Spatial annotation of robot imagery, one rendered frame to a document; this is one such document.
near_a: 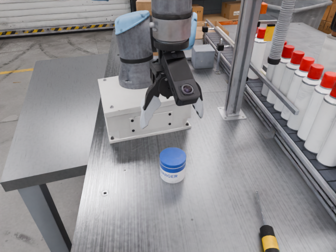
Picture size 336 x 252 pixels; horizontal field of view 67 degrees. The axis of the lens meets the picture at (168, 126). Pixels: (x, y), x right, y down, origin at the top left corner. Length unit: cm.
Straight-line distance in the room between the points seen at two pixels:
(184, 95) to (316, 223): 44
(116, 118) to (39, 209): 39
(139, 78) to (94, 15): 429
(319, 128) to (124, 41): 62
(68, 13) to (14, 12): 83
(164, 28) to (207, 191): 41
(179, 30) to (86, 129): 55
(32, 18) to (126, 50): 438
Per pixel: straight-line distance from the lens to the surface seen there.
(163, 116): 81
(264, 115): 95
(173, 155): 67
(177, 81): 48
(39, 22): 519
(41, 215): 97
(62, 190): 189
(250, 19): 84
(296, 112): 81
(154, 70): 55
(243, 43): 85
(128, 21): 84
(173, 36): 49
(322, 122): 75
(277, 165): 81
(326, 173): 76
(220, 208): 66
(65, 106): 108
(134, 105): 78
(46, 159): 84
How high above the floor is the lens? 135
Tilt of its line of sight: 36 degrees down
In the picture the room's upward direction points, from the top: straight up
